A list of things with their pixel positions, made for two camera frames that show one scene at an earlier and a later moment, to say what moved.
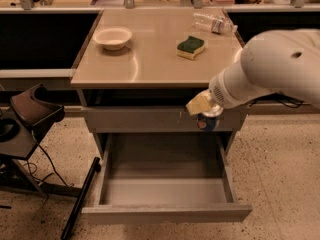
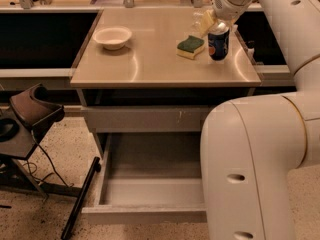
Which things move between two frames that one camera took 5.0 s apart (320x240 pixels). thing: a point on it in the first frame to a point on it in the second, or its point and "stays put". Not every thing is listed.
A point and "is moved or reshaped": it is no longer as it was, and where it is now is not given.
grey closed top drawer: (158, 119) stays put
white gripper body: (219, 91) to (229, 4)
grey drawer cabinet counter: (141, 67) stays put
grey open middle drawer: (165, 179) stays put
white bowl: (112, 38) stays put
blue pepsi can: (210, 119) is moved or reshaped
